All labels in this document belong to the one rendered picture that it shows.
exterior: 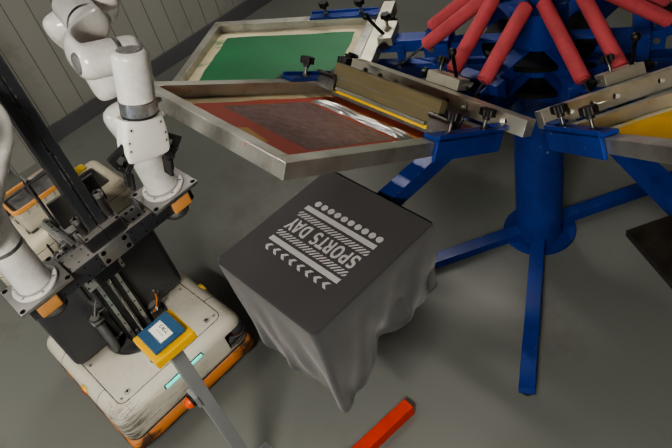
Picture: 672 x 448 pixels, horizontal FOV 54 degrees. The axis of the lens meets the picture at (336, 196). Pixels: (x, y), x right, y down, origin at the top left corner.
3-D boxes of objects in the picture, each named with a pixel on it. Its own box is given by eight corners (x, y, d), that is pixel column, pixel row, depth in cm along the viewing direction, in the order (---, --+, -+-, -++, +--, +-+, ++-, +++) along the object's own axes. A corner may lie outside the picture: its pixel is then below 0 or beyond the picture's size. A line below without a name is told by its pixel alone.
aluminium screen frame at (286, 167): (283, 181, 129) (285, 163, 127) (135, 96, 165) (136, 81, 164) (497, 146, 183) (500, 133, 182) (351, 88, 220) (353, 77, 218)
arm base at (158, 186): (130, 189, 200) (108, 150, 189) (163, 165, 205) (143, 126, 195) (158, 208, 190) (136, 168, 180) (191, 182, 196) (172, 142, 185)
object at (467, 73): (575, 156, 199) (577, 125, 191) (385, 85, 248) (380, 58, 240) (701, 26, 232) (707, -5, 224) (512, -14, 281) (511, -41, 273)
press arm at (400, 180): (306, 292, 192) (301, 279, 188) (293, 282, 196) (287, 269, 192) (545, 75, 243) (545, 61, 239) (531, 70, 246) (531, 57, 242)
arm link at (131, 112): (150, 87, 138) (152, 99, 139) (111, 98, 133) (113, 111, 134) (169, 97, 133) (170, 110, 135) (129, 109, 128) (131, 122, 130)
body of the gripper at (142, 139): (151, 95, 139) (158, 143, 145) (106, 109, 133) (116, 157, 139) (170, 106, 134) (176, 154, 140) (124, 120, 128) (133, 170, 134)
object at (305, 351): (346, 418, 197) (313, 336, 169) (255, 340, 225) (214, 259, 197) (353, 410, 199) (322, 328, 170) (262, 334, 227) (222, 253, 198)
